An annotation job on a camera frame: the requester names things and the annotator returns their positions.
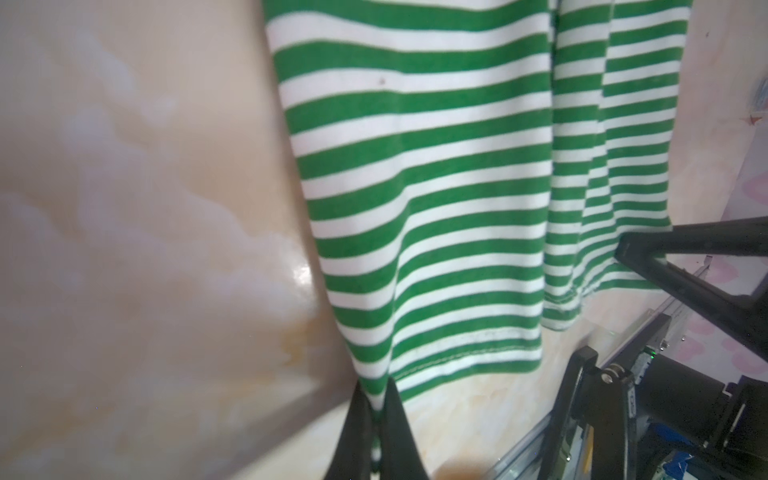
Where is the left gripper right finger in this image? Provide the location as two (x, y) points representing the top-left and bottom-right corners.
(379, 378), (429, 480)

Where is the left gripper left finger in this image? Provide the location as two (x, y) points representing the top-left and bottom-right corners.
(324, 383), (374, 480)

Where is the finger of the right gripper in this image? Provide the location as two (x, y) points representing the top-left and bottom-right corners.
(614, 215), (768, 362)

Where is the green white striped garment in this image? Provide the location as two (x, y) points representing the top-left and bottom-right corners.
(260, 0), (694, 412)

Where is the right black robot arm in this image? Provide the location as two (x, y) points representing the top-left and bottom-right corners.
(539, 217), (767, 479)

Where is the small white packet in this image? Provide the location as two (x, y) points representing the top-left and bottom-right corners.
(749, 78), (768, 125)

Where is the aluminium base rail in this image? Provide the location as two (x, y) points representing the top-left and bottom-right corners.
(485, 287), (709, 480)

